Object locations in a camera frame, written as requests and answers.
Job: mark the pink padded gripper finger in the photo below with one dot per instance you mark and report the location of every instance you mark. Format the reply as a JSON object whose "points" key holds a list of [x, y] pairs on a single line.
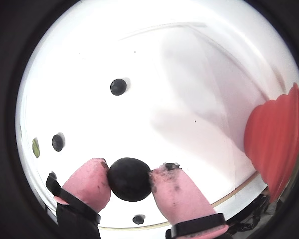
{"points": [[87, 184], [179, 199]]}

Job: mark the dark blueberry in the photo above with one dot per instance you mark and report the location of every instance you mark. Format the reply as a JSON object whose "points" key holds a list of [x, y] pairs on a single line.
{"points": [[138, 219], [57, 142], [53, 174], [129, 179], [118, 87]]}

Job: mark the red collapsible silicone cup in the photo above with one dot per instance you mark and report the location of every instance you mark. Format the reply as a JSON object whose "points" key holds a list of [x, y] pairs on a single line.
{"points": [[274, 139]]}

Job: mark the broad green leaf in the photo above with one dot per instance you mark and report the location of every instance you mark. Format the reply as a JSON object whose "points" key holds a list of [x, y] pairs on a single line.
{"points": [[36, 149]]}

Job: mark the white paper sheet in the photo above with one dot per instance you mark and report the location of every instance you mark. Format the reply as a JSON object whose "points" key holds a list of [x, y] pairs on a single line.
{"points": [[164, 99]]}

